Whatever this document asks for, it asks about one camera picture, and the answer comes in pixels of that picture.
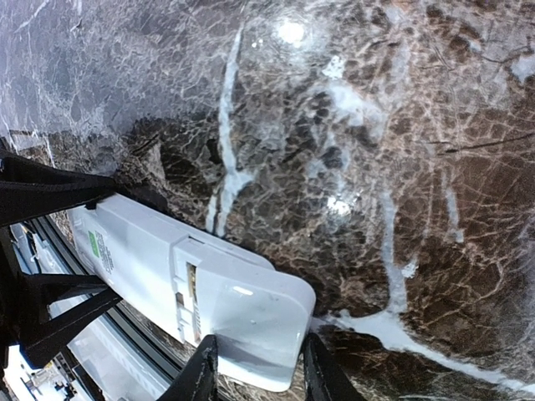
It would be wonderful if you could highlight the white battery compartment cover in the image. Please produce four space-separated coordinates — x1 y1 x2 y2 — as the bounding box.
196 261 316 393

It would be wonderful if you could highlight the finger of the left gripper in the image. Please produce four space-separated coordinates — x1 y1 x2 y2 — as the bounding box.
20 273 122 368
1 150 119 226

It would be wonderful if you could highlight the white slotted cable duct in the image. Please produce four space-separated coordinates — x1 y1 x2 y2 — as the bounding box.
11 223 169 400

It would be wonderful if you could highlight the white remote control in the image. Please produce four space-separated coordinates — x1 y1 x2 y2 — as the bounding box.
66 195 277 348

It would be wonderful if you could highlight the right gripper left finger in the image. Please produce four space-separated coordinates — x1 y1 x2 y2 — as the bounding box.
165 334 218 401

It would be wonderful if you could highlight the black front table rail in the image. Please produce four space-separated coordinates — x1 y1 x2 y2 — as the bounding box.
0 216 185 385

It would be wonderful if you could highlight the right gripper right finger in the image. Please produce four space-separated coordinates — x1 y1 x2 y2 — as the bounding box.
303 332 365 401

